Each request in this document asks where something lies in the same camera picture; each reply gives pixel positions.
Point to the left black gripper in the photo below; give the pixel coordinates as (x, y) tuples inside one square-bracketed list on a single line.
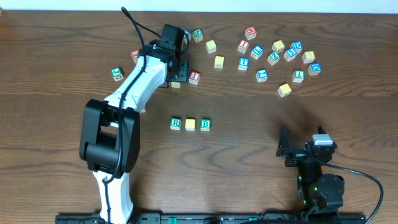
[(183, 72)]

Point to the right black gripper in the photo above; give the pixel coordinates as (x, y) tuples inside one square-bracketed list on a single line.
[(298, 154)]

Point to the yellow O letter block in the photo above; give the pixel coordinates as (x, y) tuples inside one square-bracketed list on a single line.
[(175, 84)]

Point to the green R letter block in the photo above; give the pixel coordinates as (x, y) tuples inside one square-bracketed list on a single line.
[(175, 124)]

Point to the green B letter block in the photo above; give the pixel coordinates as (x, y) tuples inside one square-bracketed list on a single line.
[(205, 125)]

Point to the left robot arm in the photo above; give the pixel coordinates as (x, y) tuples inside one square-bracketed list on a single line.
[(110, 135)]

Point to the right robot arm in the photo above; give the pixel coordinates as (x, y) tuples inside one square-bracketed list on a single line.
[(321, 193)]

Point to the red I block centre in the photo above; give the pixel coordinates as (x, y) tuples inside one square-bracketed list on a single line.
[(194, 77)]

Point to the red i block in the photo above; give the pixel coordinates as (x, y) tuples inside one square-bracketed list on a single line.
[(194, 77), (243, 46)]

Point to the yellow C letter block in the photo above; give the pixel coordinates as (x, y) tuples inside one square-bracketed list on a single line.
[(211, 46)]

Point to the blue X letter block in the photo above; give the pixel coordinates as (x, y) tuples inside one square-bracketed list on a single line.
[(187, 36)]

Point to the red G letter block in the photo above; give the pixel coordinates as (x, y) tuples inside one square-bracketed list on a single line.
[(135, 55)]

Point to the green L letter block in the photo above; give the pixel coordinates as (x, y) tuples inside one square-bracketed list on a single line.
[(298, 76)]

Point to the blue T letter block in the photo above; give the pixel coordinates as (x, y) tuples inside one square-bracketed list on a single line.
[(243, 63)]

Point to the green J letter block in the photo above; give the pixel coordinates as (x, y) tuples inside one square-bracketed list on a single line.
[(117, 74)]

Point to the red I block upper right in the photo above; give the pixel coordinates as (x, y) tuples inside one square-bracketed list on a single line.
[(243, 46)]

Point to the blue D block right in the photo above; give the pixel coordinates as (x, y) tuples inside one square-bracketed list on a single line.
[(314, 69)]

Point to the blue d block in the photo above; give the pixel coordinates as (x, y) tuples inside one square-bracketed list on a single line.
[(296, 46), (314, 69)]

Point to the blue Z letter block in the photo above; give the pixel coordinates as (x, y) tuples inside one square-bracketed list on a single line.
[(262, 75)]

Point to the blue L letter block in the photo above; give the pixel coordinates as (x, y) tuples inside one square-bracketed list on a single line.
[(256, 52)]

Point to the yellow 8 letter block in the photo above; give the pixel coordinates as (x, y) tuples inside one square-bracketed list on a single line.
[(308, 57)]

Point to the red H letter block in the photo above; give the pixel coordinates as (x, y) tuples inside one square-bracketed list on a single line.
[(250, 33)]

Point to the blue S letter block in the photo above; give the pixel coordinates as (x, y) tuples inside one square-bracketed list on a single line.
[(290, 54)]

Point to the green Z letter block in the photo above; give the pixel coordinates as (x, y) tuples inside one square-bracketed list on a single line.
[(273, 58)]

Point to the blue D block upper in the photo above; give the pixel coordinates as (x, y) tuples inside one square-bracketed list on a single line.
[(296, 46)]

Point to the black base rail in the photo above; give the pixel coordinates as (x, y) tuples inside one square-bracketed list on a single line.
[(156, 218)]

